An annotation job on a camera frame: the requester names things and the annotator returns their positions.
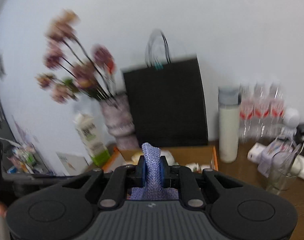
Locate purple knitted cloth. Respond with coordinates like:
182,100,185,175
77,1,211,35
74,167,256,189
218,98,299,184
130,142,179,200

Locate yellow white plush toy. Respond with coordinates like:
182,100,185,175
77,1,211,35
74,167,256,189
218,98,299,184
131,150,176,166

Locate red orange cardboard box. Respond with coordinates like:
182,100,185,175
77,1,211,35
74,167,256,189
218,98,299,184
102,146,219,173

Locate blue white boxes on floor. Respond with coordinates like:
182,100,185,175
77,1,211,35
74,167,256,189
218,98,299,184
7,143,53,175

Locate green white milk carton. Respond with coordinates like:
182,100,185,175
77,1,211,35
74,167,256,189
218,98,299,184
74,112,110,167

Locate purple marbled vase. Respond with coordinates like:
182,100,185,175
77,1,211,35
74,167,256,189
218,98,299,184
99,93,139,150

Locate black paper bag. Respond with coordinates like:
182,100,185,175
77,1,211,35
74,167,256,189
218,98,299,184
123,29,208,147

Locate white thermos grey lid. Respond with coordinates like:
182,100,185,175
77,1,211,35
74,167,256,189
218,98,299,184
218,87,241,163

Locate small white purple box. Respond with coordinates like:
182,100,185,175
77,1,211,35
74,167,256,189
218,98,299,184
257,140,292,178

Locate clear drinking glass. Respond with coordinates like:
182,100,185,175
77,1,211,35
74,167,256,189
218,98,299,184
266,152,303,195

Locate water bottle pack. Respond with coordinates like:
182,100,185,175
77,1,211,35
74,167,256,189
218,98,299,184
239,82,285,142

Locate teal binder clip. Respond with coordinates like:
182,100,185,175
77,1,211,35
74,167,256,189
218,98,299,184
154,62,163,70

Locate dried pink flower bouquet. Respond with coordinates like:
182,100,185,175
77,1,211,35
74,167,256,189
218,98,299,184
36,10,118,107

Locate white power strip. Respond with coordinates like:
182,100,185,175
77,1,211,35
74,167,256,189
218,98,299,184
247,141,304,180

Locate black power adapter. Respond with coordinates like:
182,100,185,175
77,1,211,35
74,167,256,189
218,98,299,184
295,122,304,141

